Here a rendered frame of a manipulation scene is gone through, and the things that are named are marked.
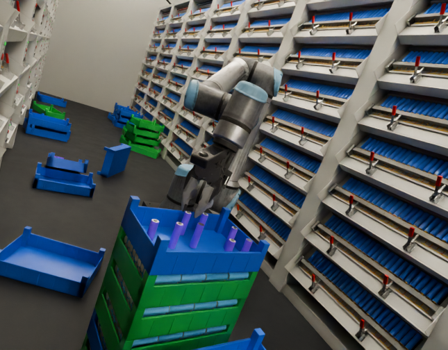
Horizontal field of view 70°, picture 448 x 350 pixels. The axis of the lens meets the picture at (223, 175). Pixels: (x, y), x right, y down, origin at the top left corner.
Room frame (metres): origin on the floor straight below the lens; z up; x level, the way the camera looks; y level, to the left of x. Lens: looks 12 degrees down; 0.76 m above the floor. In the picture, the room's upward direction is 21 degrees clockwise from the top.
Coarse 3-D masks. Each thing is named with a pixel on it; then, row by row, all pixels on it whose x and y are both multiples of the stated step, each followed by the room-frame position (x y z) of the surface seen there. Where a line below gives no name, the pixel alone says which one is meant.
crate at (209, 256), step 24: (144, 216) 0.74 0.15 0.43; (168, 216) 0.78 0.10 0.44; (192, 216) 0.83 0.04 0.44; (216, 216) 0.87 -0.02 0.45; (144, 240) 0.60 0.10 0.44; (168, 240) 0.56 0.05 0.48; (216, 240) 0.82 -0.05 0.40; (240, 240) 0.81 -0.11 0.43; (264, 240) 0.75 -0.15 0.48; (144, 264) 0.58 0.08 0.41; (168, 264) 0.58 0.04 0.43; (192, 264) 0.61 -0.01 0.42; (216, 264) 0.65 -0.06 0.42; (240, 264) 0.70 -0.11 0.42
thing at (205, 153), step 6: (216, 144) 0.83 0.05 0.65; (204, 150) 0.77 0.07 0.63; (210, 150) 0.78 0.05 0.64; (216, 150) 0.79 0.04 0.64; (222, 150) 0.80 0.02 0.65; (192, 156) 0.73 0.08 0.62; (198, 156) 0.73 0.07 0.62; (204, 156) 0.73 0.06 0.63; (210, 156) 0.74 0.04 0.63; (216, 156) 0.76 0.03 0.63; (222, 156) 0.80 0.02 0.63; (192, 162) 0.73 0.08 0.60; (198, 162) 0.73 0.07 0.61; (204, 162) 0.72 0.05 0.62; (210, 162) 0.74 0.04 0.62; (216, 162) 0.77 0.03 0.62; (204, 168) 0.72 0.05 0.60
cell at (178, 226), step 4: (176, 224) 0.68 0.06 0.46; (180, 224) 0.69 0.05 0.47; (176, 228) 0.68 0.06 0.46; (180, 228) 0.68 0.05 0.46; (172, 232) 0.69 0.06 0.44; (176, 232) 0.68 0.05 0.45; (180, 232) 0.68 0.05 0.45; (172, 236) 0.68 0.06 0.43; (176, 236) 0.68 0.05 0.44; (172, 240) 0.68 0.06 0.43; (176, 240) 0.68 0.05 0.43; (172, 244) 0.68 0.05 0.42; (172, 248) 0.68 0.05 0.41
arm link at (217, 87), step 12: (228, 60) 1.45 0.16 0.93; (240, 60) 1.44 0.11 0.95; (252, 60) 1.50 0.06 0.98; (228, 72) 1.22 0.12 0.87; (240, 72) 1.36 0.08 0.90; (192, 84) 0.97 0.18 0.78; (204, 84) 0.98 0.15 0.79; (216, 84) 1.03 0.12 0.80; (228, 84) 1.14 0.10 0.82; (192, 96) 0.95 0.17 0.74; (204, 96) 0.95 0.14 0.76; (216, 96) 0.96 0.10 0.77; (192, 108) 0.97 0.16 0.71; (204, 108) 0.96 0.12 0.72; (216, 108) 0.95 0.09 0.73
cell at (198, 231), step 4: (200, 224) 0.72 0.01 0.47; (196, 228) 0.72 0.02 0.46; (200, 228) 0.72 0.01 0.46; (196, 232) 0.72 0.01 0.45; (200, 232) 0.72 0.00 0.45; (192, 236) 0.72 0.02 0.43; (196, 236) 0.72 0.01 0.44; (200, 236) 0.73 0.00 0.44; (192, 240) 0.72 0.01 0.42; (196, 240) 0.72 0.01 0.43; (192, 244) 0.72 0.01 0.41; (196, 244) 0.72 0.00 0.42
